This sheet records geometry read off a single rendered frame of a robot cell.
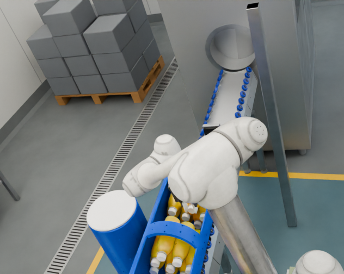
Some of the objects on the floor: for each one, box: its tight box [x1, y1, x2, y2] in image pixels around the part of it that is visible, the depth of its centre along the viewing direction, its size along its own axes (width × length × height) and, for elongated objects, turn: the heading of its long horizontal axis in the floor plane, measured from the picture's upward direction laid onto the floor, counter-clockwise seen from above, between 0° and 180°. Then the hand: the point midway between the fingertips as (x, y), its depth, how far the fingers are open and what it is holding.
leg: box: [220, 247, 233, 274], centre depth 282 cm, size 6×6×63 cm
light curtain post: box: [246, 2, 297, 227], centre depth 267 cm, size 6×6×170 cm
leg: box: [251, 110, 268, 174], centre depth 347 cm, size 6×6×63 cm
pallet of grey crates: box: [26, 0, 165, 105], centre depth 522 cm, size 120×80×119 cm
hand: (190, 206), depth 201 cm, fingers closed on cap, 4 cm apart
